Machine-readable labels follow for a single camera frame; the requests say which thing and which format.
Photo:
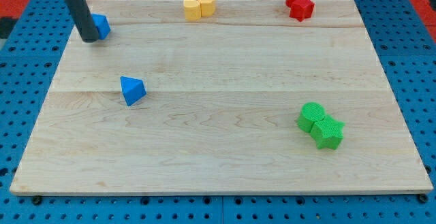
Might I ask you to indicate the blue triangle block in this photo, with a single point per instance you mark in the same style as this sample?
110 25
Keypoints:
132 89

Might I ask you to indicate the blue cube block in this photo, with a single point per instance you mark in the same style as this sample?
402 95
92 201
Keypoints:
103 27

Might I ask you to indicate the light wooden board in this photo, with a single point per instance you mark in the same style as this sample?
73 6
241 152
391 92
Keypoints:
223 95

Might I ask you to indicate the green cylinder block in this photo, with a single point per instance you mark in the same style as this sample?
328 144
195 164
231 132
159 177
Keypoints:
310 113

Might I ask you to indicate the yellow heart block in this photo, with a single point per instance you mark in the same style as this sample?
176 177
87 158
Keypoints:
192 10

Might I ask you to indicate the yellow hexagon block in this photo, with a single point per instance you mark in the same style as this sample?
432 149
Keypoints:
208 7

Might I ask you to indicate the green star block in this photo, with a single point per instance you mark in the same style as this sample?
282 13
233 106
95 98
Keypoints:
327 133

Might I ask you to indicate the red star block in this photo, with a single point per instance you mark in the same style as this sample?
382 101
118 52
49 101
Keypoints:
301 9

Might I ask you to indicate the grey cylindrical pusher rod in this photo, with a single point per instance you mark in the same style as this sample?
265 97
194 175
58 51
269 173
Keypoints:
83 20

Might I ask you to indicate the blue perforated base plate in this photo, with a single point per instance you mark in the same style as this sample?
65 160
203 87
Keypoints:
33 50

